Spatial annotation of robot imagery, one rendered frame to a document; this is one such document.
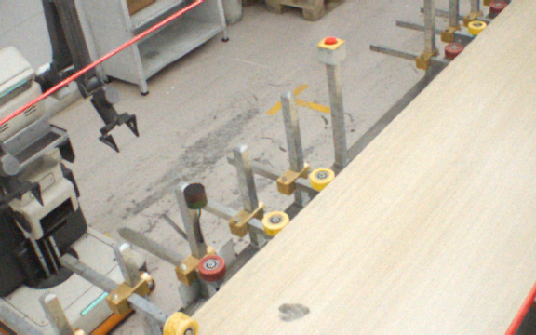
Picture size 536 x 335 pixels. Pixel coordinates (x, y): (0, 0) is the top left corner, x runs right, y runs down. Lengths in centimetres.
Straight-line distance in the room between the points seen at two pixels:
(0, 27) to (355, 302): 328
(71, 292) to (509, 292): 186
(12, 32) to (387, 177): 299
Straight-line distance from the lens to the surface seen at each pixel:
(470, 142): 242
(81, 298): 299
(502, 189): 222
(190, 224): 202
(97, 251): 318
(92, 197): 400
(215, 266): 202
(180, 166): 404
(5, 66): 244
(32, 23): 470
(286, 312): 186
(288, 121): 227
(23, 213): 269
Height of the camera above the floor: 228
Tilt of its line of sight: 36 degrees down
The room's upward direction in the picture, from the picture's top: 10 degrees counter-clockwise
